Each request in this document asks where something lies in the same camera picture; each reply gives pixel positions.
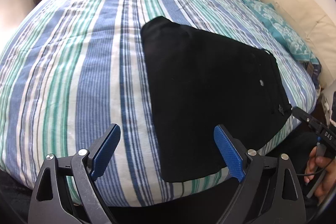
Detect striped blue green bedsheet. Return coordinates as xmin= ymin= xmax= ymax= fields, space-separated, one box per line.
xmin=1 ymin=0 xmax=317 ymax=207

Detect cream padded headboard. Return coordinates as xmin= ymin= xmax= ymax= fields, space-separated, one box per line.
xmin=262 ymin=0 xmax=336 ymax=89

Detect teal floral pillow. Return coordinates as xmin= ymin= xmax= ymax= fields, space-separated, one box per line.
xmin=241 ymin=0 xmax=319 ymax=65

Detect black pants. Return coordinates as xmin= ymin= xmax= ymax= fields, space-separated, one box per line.
xmin=141 ymin=16 xmax=291 ymax=182

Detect person right hand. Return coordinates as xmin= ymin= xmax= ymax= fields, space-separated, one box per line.
xmin=305 ymin=147 xmax=336 ymax=204

